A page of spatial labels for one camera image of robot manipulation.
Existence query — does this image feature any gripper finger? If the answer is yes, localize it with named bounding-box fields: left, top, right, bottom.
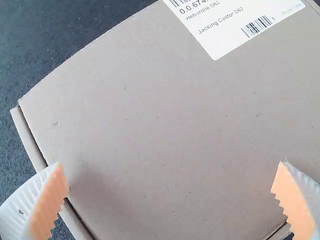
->
left=270, top=159, right=320, bottom=240
left=0, top=161, right=71, bottom=240

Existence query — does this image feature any cardboard box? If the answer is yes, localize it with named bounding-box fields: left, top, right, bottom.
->
left=9, top=0, right=320, bottom=240

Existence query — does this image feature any black mat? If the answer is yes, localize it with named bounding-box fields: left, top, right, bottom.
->
left=0, top=0, right=296, bottom=240

